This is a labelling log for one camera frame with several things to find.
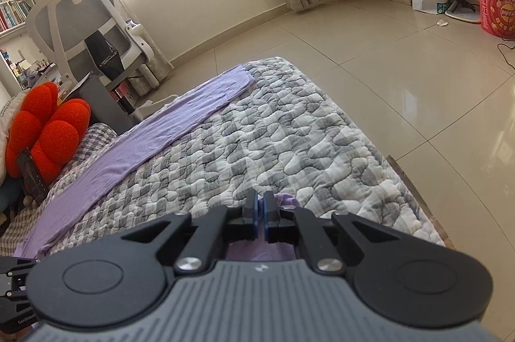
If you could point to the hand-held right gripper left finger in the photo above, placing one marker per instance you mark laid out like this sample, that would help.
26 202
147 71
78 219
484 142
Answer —
253 213

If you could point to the black smartphone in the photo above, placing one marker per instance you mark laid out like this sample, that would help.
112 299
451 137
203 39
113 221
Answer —
32 175

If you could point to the white paper scrap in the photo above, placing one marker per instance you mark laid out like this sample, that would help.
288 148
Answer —
442 22

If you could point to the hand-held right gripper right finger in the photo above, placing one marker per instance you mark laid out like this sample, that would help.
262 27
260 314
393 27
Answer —
268 215

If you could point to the beige printed pillow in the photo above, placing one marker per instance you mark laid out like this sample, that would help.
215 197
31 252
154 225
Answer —
6 116

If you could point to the red plastic bucket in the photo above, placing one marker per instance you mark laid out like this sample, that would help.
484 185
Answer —
497 4

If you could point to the white paper sheet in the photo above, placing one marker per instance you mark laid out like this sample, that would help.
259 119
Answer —
76 86

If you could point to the red flower cushion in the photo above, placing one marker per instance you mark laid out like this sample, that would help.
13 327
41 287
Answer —
52 133

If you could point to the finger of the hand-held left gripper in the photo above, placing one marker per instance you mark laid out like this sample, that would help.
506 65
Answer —
18 265

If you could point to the black device on white base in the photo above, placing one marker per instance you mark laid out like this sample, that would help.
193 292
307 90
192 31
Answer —
458 0

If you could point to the white office chair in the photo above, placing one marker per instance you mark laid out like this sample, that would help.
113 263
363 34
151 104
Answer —
52 20

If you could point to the black hanging bag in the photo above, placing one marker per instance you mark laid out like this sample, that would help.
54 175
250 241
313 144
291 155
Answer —
102 56

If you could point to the grey checked quilted blanket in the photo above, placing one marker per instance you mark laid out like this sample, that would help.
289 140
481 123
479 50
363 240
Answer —
281 141

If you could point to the white bookshelf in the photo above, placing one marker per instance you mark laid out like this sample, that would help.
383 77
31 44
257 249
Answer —
12 4

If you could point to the purple pants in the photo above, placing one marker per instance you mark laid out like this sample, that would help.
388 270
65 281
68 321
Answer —
161 129

